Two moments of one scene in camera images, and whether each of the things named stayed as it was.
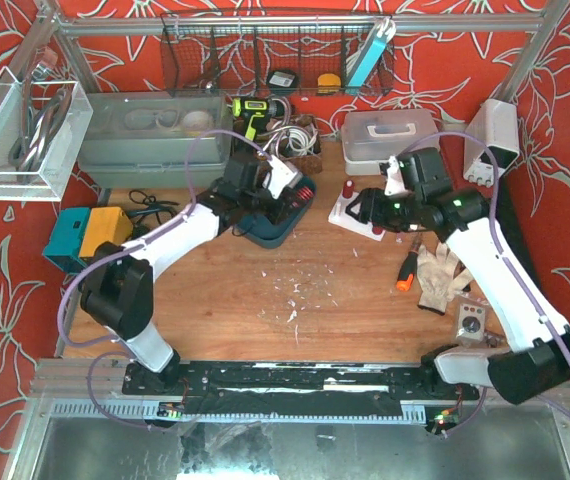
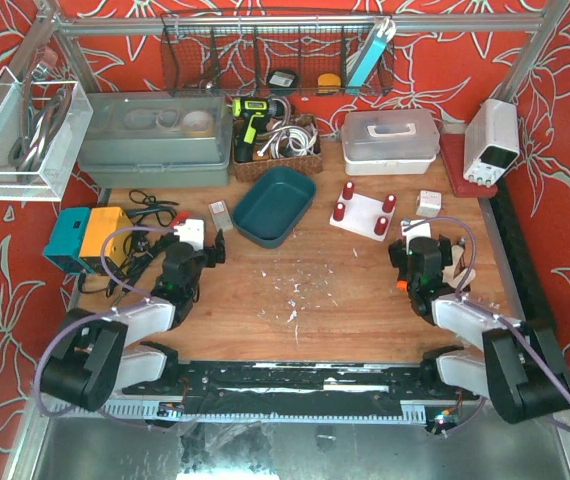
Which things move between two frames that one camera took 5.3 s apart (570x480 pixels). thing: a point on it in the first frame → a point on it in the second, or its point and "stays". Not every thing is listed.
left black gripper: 275,206 → 216,248
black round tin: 283,81 stays
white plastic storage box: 370,137 stays
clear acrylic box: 24,139 stays
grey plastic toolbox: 142,139 stays
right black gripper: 372,210 → 446,248
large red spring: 348,189 stays
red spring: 305,193 → 339,211
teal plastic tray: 271,236 stays
